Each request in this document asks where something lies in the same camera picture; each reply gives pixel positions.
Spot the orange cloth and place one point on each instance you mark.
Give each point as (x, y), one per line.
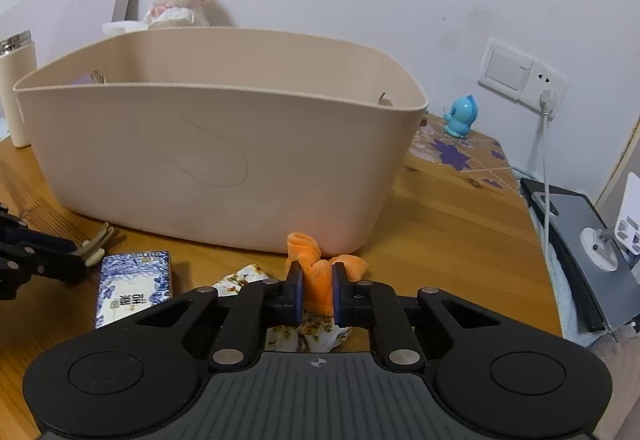
(316, 281)

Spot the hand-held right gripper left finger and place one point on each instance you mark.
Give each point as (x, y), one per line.
(296, 292)

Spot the blue toy figure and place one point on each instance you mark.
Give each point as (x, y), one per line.
(461, 116)

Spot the pale pink board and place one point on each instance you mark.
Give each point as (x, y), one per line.
(65, 10)

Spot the white wall socket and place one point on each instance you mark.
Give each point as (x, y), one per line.
(547, 82)

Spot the white wall switch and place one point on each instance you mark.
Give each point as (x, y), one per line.
(505, 68)

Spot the white thermos bottle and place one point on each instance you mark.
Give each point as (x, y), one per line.
(17, 90)

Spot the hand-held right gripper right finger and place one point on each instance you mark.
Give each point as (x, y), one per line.
(336, 292)

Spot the floral fabric scrunchie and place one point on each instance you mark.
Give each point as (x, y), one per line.
(241, 278)

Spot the purple patterned mat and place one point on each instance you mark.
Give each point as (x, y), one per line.
(452, 155)

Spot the beige plastic storage basket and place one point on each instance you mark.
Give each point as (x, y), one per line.
(210, 145)

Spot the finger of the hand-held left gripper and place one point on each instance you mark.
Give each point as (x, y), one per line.
(47, 257)

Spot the beige hair clip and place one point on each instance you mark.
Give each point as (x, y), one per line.
(97, 240)

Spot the grey black device stand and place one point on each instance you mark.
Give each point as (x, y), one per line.
(575, 220)

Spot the white tissue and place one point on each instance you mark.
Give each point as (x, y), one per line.
(120, 26)

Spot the white suction mount stand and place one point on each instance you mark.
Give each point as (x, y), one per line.
(607, 242)

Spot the blue white patterned box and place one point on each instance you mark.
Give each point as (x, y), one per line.
(131, 287)

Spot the light blue towel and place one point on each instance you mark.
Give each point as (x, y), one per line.
(560, 285)

